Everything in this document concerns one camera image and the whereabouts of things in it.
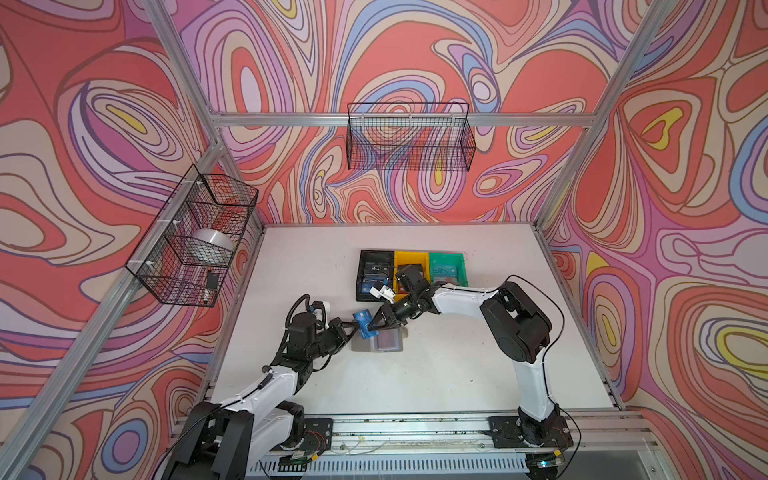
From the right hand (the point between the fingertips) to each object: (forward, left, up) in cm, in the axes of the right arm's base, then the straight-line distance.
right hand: (374, 333), depth 86 cm
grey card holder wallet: (-1, -4, -4) cm, 6 cm away
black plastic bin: (+27, 0, -3) cm, 27 cm away
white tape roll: (+13, +38, +28) cm, 49 cm away
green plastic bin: (+26, -26, -3) cm, 37 cm away
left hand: (+1, +3, +4) cm, 5 cm away
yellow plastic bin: (+27, -13, +1) cm, 30 cm away
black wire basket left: (+12, +46, +25) cm, 54 cm away
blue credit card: (+4, +3, +2) cm, 5 cm away
